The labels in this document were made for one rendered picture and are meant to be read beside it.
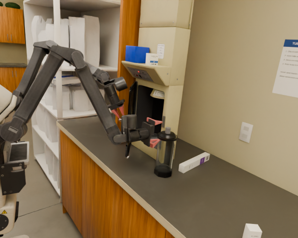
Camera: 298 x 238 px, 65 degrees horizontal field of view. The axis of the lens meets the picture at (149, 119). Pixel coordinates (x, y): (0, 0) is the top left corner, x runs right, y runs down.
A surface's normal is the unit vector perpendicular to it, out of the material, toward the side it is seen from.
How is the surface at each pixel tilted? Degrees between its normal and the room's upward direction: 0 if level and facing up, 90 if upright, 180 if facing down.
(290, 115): 90
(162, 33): 90
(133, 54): 90
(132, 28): 90
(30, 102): 79
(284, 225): 0
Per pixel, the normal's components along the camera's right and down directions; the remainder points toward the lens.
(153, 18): -0.79, 0.11
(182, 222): 0.08, -0.95
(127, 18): 0.61, 0.28
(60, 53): 0.29, 0.10
